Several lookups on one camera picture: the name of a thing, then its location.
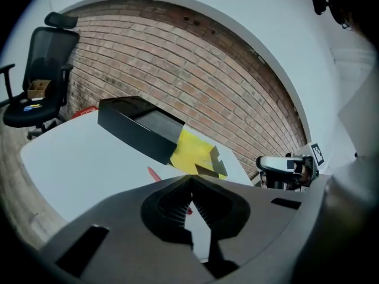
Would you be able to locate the red crate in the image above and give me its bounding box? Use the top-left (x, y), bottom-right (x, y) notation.
top-left (72, 105), bottom-right (99, 120)

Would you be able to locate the wooden organizer box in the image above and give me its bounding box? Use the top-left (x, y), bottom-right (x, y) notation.
top-left (27, 79), bottom-right (52, 99)

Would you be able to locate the red pen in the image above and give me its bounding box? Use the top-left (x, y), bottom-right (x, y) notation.
top-left (147, 166), bottom-right (193, 215)

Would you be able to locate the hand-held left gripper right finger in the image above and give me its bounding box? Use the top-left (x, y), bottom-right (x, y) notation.
top-left (191, 177), bottom-right (252, 279)

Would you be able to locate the black office chair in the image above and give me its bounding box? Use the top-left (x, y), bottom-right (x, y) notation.
top-left (0, 11), bottom-right (81, 140)

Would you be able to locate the white table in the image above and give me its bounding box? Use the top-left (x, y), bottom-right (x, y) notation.
top-left (20, 111), bottom-right (254, 263)

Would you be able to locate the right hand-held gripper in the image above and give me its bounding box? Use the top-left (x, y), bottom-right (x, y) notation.
top-left (256, 142), bottom-right (325, 191)

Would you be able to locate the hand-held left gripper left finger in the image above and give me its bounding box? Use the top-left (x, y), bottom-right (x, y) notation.
top-left (141, 177), bottom-right (195, 253)

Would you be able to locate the black head-worn camera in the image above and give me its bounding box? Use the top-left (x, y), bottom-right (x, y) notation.
top-left (310, 0), bottom-right (330, 16)

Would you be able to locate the black box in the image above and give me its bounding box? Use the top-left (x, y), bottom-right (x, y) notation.
top-left (97, 96), bottom-right (229, 179)

